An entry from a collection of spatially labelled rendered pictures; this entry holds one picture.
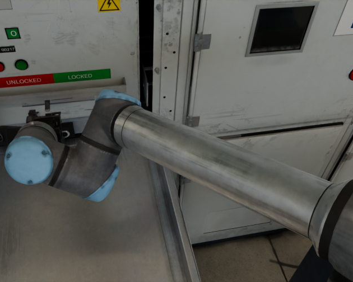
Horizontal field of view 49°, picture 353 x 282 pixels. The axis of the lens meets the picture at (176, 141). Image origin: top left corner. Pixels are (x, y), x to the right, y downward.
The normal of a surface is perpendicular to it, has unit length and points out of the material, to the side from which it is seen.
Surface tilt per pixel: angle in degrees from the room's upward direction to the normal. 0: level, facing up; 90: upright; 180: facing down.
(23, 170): 57
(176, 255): 0
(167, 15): 90
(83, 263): 0
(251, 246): 0
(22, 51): 90
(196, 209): 90
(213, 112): 90
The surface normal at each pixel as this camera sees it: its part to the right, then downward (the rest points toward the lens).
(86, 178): 0.30, 0.08
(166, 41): 0.22, 0.72
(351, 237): -0.66, -0.11
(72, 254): 0.06, -0.68
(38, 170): 0.14, 0.25
